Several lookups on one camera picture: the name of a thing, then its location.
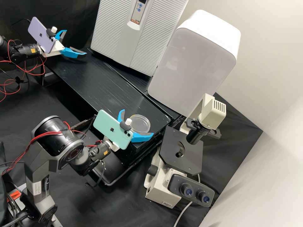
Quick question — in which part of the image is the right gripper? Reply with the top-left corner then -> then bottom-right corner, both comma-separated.
104,109 -> 155,152

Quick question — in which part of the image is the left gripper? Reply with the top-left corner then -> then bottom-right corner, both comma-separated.
41,29 -> 88,59

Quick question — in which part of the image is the petri dish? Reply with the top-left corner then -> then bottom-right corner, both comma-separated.
129,114 -> 152,133

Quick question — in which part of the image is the black platform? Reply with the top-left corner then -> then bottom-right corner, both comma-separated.
113,129 -> 167,170
86,48 -> 188,123
41,55 -> 172,152

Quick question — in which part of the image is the incubator door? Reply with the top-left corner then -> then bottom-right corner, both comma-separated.
91,0 -> 175,77

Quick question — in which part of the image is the black tray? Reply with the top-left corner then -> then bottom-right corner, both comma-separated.
91,151 -> 134,188

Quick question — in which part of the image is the cream microscope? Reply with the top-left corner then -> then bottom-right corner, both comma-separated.
144,93 -> 228,209

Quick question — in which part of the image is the white box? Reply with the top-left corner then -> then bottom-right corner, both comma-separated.
147,9 -> 242,117

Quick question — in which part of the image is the white incubator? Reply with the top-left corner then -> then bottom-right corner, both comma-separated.
155,0 -> 190,51

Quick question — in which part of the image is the right wrist camera phone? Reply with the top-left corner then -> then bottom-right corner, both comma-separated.
93,109 -> 134,150

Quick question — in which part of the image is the wrist camera phone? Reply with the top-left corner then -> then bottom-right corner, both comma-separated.
27,16 -> 59,54
93,109 -> 134,150

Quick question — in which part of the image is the left wrist camera phone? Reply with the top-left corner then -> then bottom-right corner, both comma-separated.
27,16 -> 59,54

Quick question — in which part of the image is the black cable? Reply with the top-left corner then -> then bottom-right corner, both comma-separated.
85,160 -> 106,188

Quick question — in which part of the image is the red wire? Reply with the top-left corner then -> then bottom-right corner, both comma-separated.
0,39 -> 48,102

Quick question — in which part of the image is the grey cable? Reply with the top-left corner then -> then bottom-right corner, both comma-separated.
173,200 -> 193,227

